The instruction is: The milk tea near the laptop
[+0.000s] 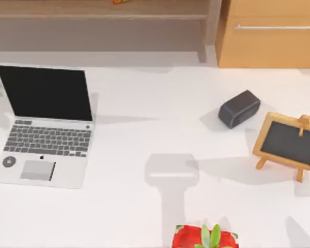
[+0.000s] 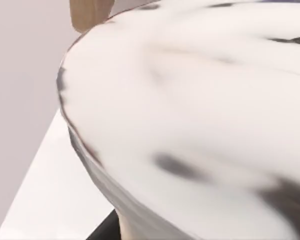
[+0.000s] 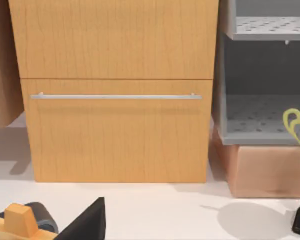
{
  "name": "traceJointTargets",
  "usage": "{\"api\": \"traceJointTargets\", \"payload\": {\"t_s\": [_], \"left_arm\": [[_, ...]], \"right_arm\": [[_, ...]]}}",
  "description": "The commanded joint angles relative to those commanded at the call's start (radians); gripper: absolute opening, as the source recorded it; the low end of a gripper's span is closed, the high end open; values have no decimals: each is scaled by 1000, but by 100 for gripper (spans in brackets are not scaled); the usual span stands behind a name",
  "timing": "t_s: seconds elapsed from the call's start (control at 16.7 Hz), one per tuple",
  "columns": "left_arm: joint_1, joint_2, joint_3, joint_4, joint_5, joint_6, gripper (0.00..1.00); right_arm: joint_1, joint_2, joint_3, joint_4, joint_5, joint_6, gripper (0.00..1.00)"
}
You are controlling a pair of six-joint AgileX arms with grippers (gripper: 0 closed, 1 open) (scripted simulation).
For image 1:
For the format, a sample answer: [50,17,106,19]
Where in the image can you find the dark grey speaker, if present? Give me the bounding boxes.
[218,89,261,129]

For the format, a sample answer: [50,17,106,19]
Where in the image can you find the silver open laptop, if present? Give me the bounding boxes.
[0,64,96,190]

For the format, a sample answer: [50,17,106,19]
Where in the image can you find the wooden open shelf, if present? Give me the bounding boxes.
[0,0,222,63]

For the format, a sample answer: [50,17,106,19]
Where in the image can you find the red plant pot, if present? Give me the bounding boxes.
[172,224,239,248]

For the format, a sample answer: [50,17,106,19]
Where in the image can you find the green succulent plant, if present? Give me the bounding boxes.
[195,223,235,248]

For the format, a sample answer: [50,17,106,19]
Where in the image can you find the wooden cupboard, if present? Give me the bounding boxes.
[214,0,310,69]

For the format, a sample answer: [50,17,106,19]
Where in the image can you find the wooden framed blackboard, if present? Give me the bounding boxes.
[252,111,310,183]

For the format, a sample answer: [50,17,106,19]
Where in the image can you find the wooden drawer front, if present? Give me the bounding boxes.
[218,17,310,68]

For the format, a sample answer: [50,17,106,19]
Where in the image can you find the long metal handle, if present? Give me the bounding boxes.
[234,24,310,30]

